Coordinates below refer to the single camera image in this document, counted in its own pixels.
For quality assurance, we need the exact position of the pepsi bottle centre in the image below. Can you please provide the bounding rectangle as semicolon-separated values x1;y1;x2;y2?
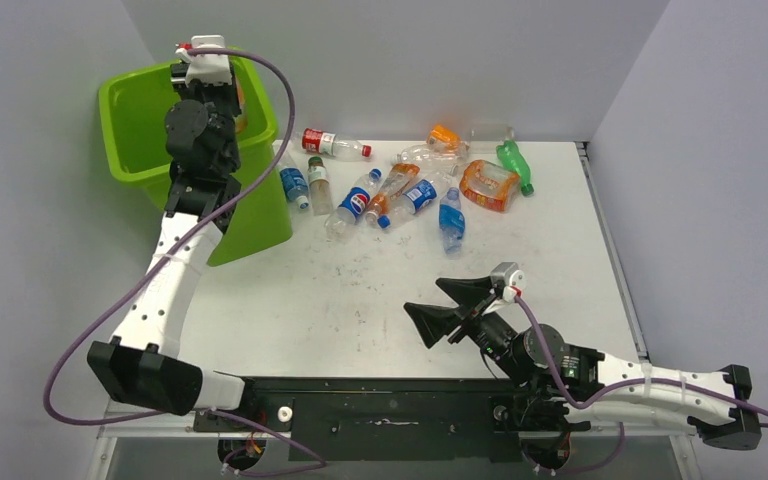
324;168;382;241

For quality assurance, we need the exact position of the orange label slim bottle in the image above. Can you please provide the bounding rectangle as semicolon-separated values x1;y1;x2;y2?
363;163;420;226

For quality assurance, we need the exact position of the green plastic bin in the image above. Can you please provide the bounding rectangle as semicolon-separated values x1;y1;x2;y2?
98;58;292;266

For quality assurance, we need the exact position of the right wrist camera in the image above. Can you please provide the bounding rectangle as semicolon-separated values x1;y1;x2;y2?
490;262;527;304

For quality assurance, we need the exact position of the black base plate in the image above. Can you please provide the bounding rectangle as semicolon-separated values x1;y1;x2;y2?
193;377;591;462

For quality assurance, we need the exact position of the clear bottle at wall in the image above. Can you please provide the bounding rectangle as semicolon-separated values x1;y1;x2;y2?
470;121;516;144

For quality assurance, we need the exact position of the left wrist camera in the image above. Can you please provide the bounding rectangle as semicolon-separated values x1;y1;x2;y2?
175;35;233;86

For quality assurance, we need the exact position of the blue label crushed water bottle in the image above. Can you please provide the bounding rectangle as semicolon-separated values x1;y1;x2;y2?
438;187;466;255

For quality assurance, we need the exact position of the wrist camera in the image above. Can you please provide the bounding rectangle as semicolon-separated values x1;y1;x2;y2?
490;262;527;304
175;35;233;86

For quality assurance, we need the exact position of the large orange tea bottle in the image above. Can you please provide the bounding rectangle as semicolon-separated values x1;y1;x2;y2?
234;77;248;135

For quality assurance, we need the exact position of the orange bottle at back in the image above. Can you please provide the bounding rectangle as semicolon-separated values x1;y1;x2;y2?
426;124;469;155

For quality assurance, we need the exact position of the red label clear bottle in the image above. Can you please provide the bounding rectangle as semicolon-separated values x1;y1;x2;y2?
293;128;372;161

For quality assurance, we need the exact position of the aluminium table edge rail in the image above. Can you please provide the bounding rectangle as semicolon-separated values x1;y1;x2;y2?
575;141;650;361

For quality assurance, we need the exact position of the clear crushed bottle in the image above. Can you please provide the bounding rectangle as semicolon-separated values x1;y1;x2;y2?
390;144;468;171

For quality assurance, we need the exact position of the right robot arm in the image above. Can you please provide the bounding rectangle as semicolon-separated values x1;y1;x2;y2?
403;263;762;451

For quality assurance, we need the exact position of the blue label blue cap bottle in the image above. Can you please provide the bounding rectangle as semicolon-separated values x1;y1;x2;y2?
377;171;453;230

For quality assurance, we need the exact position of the green plastic bottle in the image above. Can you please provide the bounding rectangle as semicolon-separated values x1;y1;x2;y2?
495;140;534;196

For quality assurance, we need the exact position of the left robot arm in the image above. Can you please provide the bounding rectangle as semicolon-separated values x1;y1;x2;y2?
87;55;258;431

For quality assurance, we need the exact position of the green cap white label bottle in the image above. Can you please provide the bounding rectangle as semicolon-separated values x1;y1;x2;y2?
308;156;333;216

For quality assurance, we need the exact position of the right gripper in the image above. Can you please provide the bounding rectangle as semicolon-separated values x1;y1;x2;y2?
402;276;528;384

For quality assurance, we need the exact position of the blue label bottle near bin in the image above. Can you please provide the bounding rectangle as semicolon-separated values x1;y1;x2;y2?
276;151;310;210

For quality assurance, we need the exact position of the crushed orange tea bottle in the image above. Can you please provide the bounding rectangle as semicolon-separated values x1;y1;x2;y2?
459;159;521;213

